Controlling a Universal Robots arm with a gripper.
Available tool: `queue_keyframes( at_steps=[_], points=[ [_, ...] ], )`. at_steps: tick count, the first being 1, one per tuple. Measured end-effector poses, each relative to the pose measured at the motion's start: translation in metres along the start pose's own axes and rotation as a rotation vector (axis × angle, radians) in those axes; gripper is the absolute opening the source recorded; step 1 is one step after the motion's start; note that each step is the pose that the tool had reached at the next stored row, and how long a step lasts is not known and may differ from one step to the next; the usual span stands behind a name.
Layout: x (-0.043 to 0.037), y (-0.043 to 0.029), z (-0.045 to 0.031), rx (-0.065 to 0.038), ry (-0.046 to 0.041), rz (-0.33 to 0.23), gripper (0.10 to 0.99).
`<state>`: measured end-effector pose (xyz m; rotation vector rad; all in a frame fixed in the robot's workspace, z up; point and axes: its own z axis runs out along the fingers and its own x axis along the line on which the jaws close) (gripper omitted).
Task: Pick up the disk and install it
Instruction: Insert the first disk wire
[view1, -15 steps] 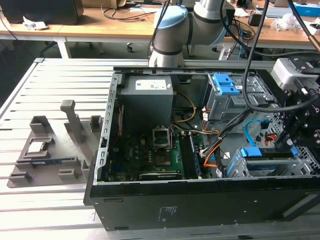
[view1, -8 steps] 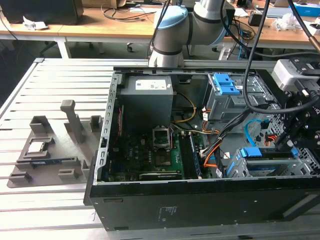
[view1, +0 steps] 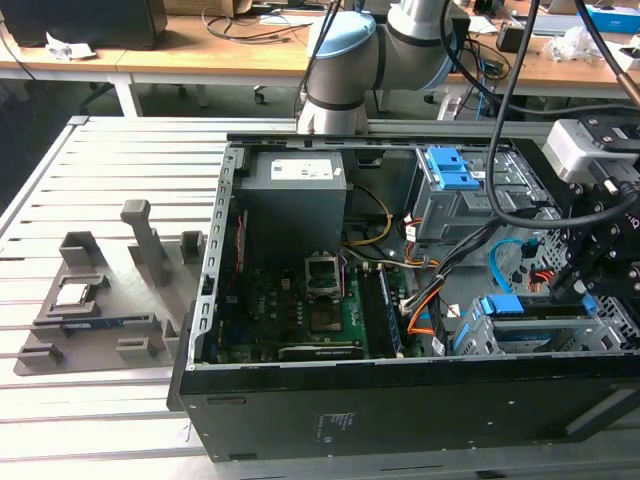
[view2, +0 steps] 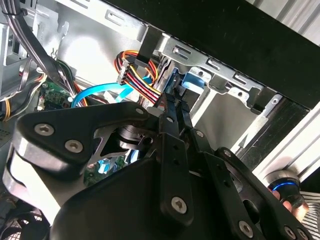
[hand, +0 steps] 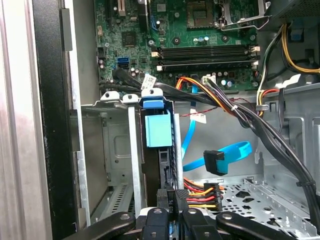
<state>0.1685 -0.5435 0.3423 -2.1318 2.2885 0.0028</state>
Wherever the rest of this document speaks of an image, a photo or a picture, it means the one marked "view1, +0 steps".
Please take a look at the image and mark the black computer tower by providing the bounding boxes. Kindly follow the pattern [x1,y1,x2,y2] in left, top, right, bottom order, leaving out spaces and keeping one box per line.
[449,14,472,54]

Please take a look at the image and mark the crumpled white paper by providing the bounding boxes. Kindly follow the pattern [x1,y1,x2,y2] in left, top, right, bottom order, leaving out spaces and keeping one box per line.
[44,32,96,61]

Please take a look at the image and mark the large black monitor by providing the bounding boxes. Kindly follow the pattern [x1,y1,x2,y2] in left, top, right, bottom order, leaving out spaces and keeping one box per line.
[0,0,169,51]

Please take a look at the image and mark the black open PC case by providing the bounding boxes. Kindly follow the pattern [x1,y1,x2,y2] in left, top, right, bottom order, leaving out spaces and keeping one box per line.
[167,119,640,464]

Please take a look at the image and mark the wooden desk white frame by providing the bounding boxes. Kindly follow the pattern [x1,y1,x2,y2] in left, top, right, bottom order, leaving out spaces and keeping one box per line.
[114,13,640,119]
[0,13,134,119]

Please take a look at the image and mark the black cable coil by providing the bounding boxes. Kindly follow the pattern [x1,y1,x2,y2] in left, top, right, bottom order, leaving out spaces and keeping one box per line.
[202,4,311,44]

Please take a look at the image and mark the grey parts rack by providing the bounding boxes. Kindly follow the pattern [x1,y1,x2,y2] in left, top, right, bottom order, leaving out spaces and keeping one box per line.
[12,198,206,377]

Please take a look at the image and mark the black graphics card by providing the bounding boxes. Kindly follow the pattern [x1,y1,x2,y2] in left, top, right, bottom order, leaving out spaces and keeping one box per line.
[277,342,366,361]

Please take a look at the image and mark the blue network cable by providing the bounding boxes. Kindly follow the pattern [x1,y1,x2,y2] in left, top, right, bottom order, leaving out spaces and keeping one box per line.
[477,59,490,121]

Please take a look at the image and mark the black cable brass end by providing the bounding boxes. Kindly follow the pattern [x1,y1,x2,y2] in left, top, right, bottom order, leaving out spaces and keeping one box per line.
[574,0,640,106]

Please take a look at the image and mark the hard disk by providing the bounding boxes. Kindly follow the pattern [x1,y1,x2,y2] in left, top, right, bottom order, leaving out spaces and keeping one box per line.
[452,293,599,355]

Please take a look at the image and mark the orange power wire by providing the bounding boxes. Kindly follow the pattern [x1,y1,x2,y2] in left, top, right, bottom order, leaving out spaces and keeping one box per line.
[407,267,555,336]

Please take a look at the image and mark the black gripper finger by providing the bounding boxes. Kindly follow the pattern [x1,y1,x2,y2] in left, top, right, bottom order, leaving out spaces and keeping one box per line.
[552,227,609,304]
[584,224,640,302]

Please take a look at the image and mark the blue cardboard box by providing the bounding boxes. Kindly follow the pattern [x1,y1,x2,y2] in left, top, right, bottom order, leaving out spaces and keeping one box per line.
[576,3,640,35]

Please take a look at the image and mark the silver CPU chip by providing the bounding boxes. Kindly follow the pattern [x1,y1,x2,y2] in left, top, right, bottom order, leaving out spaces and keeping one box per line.
[55,284,91,307]

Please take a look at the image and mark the flat silver grey box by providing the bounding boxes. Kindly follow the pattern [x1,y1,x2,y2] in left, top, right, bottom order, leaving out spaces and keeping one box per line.
[528,13,581,37]

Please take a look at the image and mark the small black box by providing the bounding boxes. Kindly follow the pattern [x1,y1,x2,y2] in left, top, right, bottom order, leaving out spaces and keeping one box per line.
[497,24,529,54]

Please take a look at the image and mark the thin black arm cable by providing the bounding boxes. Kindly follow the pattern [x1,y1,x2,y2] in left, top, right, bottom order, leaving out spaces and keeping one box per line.
[298,0,346,119]

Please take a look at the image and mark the grey metal disk bay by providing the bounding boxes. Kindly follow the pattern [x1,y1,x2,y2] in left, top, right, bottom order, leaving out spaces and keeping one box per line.
[447,292,626,356]

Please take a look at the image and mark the blue data wire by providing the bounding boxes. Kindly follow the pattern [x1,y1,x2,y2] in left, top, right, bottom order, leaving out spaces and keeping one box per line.
[488,237,544,296]

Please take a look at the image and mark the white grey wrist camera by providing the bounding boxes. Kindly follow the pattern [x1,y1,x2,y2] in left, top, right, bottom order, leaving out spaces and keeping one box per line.
[542,119,640,182]

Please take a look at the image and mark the black cable bundle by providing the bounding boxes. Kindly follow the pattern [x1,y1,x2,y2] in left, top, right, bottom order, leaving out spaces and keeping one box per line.
[399,214,501,316]

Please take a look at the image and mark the installed blue RAM stick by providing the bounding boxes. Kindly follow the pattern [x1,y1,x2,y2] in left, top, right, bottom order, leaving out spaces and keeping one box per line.
[378,267,405,354]

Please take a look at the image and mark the white device under desk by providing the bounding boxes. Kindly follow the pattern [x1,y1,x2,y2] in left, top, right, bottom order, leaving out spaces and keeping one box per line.
[437,94,464,121]

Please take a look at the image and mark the grey power supply unit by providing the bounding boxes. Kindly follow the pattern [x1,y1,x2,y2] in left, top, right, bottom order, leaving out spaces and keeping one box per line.
[234,151,348,261]

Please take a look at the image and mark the metal socket cover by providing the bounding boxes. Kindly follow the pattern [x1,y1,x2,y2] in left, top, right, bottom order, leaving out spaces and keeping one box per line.
[303,249,346,301]

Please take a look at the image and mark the grey optical drive cage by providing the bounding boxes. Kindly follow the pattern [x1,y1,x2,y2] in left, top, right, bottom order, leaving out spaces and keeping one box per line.
[407,144,519,246]

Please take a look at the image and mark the yellow wire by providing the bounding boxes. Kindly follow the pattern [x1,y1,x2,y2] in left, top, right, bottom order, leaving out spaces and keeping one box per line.
[344,184,394,247]

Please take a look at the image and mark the CPU socket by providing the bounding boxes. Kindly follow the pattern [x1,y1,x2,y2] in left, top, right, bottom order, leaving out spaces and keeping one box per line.
[308,305,345,335]

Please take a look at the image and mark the green motherboard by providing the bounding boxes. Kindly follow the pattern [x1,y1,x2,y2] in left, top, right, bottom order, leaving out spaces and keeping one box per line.
[214,249,416,361]

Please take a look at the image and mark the black camera cable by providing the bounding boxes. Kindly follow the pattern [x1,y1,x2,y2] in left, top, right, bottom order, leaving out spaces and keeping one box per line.
[487,0,640,231]

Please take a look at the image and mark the black camera bracket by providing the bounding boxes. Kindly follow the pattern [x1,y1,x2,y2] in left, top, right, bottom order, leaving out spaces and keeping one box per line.
[574,112,640,151]

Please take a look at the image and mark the clear plastic bag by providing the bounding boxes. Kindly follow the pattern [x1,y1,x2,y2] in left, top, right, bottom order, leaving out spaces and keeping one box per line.
[544,24,640,76]

